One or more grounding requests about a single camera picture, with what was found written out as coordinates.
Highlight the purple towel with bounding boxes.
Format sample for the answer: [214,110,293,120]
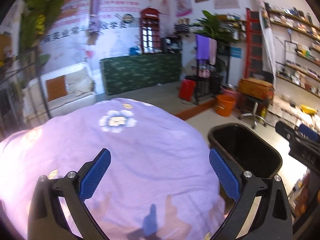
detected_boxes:
[196,34,209,60]

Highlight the orange bucket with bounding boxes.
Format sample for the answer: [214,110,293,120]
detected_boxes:
[215,94,236,117]

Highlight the brown stool cushion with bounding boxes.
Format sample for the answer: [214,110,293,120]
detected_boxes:
[238,77,274,100]

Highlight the purple floral bed cover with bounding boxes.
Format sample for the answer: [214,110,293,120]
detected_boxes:
[1,99,225,239]

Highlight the white wicker swing sofa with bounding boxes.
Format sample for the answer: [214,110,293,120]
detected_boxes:
[22,62,96,122]

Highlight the green patterned counter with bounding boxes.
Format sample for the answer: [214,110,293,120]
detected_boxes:
[100,53,182,95]

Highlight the orange cushion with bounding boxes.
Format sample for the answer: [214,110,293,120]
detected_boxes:
[46,75,67,102]

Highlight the black trash bin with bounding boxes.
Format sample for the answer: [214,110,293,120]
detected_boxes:
[207,122,283,215]

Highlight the red bin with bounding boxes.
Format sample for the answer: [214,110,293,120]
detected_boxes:
[178,79,196,102]

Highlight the black clothes rack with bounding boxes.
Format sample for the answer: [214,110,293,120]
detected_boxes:
[193,38,231,105]

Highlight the black metal bed frame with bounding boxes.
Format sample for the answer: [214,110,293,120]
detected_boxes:
[0,45,52,136]

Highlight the green potted plant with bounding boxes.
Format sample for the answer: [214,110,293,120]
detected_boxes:
[190,10,241,45]

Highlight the red ladder shelf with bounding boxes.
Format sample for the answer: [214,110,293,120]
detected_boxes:
[244,8,263,77]

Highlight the red phone booth cabinet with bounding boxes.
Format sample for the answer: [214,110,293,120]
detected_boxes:
[140,8,161,54]

